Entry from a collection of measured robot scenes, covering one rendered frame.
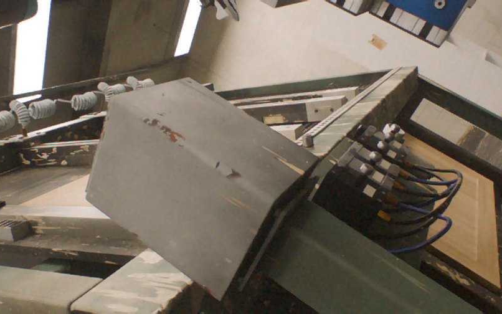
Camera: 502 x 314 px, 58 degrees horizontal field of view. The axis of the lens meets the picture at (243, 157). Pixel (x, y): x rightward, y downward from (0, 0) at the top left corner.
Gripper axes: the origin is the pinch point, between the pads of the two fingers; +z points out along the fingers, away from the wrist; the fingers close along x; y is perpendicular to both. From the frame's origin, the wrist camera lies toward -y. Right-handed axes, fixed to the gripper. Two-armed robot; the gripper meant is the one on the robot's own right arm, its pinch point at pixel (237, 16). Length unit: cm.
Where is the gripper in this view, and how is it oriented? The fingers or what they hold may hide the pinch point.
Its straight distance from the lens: 149.0
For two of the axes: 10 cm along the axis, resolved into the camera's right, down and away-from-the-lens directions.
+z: 5.7, 8.2, 0.3
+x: -4.8, 3.6, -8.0
